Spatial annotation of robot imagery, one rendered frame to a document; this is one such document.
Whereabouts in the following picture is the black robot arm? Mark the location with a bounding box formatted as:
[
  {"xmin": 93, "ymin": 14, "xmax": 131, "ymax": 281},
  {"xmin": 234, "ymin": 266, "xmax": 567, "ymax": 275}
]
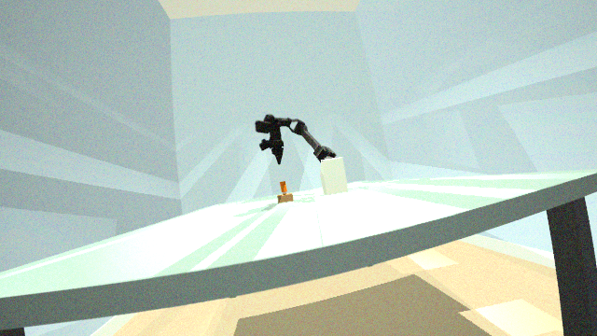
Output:
[{"xmin": 255, "ymin": 115, "xmax": 337, "ymax": 162}]

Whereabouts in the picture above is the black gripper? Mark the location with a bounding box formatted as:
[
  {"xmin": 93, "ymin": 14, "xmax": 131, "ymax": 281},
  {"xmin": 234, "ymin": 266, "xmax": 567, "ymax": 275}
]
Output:
[{"xmin": 270, "ymin": 133, "xmax": 284, "ymax": 165}]

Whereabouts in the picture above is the brown wooden block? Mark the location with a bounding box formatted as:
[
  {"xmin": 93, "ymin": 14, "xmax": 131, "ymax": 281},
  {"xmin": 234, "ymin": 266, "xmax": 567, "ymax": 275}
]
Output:
[{"xmin": 277, "ymin": 193, "xmax": 294, "ymax": 203}]

